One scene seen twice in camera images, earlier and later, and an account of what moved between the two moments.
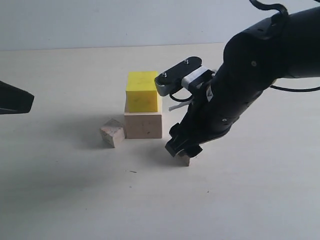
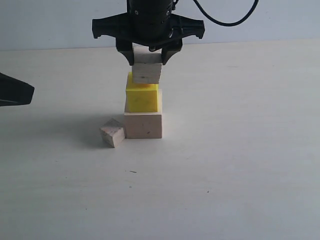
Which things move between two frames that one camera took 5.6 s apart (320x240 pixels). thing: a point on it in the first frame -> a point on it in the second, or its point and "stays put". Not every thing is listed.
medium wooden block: [183, 161] -> [147, 64]
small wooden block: [113, 132] stays put
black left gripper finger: [13, 100] -> [14, 92]
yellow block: [141, 92] stays put
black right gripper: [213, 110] -> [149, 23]
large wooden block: [144, 125] stays put
